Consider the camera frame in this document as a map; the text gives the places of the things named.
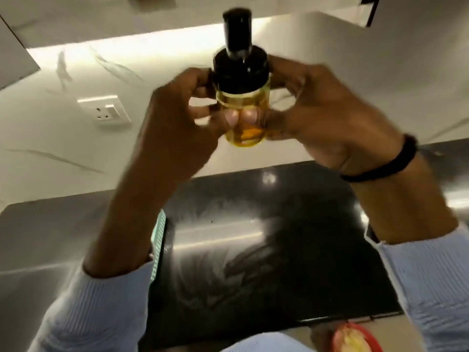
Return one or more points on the person's right forearm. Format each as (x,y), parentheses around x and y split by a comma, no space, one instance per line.
(403,205)

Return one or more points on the person's left forearm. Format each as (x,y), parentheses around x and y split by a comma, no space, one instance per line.
(139,223)

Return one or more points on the person's left hand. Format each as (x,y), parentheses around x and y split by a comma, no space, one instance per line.
(172,128)

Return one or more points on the yellow oil bottle black cap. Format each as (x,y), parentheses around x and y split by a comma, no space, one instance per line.
(241,69)

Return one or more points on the light blue shirt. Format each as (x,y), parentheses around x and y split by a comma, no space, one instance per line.
(267,343)

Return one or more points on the pale food in bowl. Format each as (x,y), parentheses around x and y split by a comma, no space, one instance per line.
(351,339)

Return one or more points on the person's right hand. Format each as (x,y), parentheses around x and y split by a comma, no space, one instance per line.
(329,117)

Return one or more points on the teal dotted strip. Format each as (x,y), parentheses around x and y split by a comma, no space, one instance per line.
(158,241)

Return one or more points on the black glass cooktop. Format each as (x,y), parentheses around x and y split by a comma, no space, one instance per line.
(263,252)

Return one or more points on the person's left thumb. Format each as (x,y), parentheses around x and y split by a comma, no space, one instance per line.
(220,119)

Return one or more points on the red bowl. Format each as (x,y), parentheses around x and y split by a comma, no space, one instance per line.
(372,337)

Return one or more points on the black wristband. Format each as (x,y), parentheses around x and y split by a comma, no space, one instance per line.
(399,161)

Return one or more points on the white wall socket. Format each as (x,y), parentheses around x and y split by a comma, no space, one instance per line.
(104,109)

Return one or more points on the person's right thumb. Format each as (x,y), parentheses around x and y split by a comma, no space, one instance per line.
(267,119)

